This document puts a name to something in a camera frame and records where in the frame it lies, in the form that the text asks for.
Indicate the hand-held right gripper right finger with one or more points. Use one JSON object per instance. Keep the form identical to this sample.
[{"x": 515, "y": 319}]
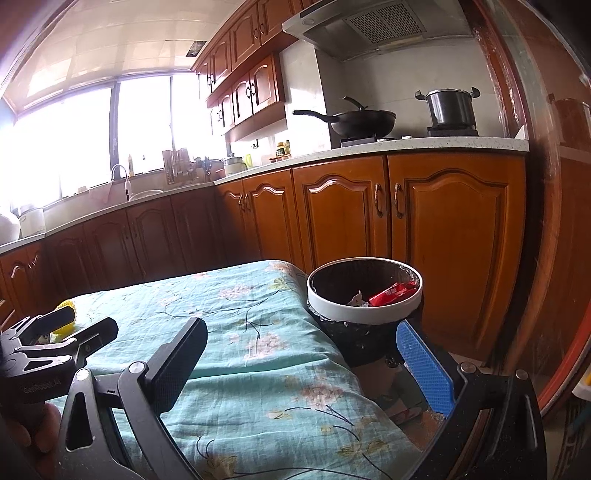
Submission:
[{"x": 425, "y": 367}]

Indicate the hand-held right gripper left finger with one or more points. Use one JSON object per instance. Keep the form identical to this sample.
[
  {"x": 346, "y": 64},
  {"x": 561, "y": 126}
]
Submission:
[{"x": 180, "y": 360}]

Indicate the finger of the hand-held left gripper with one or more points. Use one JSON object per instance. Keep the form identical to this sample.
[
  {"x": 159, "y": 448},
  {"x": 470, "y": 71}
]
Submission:
[
  {"x": 51, "y": 319},
  {"x": 99, "y": 334}
]

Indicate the red and white carton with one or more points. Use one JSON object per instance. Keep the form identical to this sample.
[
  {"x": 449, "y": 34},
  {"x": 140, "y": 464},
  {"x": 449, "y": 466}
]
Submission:
[{"x": 392, "y": 293}]

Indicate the black bin with white rim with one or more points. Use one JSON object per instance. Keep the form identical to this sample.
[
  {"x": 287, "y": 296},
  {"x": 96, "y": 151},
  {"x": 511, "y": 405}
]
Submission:
[{"x": 360, "y": 317}]

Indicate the white tissue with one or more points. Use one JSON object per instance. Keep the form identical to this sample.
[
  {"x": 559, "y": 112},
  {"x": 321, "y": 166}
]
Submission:
[{"x": 356, "y": 299}]

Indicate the person's left hand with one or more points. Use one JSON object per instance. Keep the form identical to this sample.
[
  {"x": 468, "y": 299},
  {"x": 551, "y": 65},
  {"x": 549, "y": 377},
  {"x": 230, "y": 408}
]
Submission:
[{"x": 44, "y": 429}]

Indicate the patterned slipper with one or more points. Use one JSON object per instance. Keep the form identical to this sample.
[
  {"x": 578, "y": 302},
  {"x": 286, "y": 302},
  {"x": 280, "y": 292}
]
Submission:
[{"x": 408, "y": 414}]

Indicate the teal floral tablecloth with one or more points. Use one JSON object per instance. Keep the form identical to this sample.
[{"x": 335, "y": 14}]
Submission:
[{"x": 258, "y": 350}]

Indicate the white round container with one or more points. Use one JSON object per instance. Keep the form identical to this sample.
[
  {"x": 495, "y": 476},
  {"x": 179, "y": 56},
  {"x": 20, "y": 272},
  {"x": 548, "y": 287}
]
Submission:
[{"x": 9, "y": 229}]

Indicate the curved kitchen faucet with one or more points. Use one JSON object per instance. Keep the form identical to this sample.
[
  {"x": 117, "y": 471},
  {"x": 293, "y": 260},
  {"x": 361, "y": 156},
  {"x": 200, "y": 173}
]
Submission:
[{"x": 125, "y": 184}]

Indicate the slim bottle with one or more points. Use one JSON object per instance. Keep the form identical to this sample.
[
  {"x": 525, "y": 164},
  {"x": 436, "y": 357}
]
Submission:
[{"x": 131, "y": 166}]

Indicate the wooden base cabinets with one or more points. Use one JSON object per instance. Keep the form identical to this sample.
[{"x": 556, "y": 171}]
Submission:
[{"x": 341, "y": 207}]

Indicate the dish drying rack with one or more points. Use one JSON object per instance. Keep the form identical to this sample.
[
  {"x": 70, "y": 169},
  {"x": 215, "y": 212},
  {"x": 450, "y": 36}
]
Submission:
[{"x": 178, "y": 168}]

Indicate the white enamel pot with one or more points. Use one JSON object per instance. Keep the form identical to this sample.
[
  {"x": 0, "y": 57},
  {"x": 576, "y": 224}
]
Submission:
[{"x": 233, "y": 166}]

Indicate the kitchen window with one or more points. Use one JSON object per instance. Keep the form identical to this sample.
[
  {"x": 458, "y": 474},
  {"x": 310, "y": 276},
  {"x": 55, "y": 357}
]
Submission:
[{"x": 138, "y": 124}]

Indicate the condiment jar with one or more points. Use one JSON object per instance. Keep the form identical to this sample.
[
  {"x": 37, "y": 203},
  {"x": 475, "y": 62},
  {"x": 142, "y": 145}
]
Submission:
[
  {"x": 280, "y": 152},
  {"x": 287, "y": 150}
]

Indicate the black gas stove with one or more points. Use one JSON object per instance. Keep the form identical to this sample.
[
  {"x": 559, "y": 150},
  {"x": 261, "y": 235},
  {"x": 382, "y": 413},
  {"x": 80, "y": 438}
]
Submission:
[{"x": 364, "y": 141}]

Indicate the black wok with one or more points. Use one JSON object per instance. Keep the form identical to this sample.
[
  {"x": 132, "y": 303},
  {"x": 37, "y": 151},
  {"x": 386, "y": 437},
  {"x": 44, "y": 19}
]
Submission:
[{"x": 364, "y": 122}]

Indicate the steel cooking pot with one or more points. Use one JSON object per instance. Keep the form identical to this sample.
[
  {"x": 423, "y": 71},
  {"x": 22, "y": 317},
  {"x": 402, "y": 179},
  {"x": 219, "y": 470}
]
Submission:
[{"x": 450, "y": 110}]

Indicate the ceiling light fixture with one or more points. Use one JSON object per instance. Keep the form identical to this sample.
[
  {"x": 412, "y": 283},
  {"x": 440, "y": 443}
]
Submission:
[{"x": 196, "y": 48}]

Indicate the steel range hood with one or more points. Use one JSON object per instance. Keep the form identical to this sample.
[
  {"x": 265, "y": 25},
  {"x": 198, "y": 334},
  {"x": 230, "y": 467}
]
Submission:
[{"x": 351, "y": 32}]

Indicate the wooden door frame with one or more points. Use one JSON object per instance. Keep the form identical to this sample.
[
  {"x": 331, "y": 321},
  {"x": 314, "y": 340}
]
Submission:
[{"x": 531, "y": 184}]

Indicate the wooden wall cabinets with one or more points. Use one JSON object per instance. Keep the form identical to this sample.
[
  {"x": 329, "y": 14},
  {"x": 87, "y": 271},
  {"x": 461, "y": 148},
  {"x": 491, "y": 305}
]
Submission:
[{"x": 258, "y": 87}]

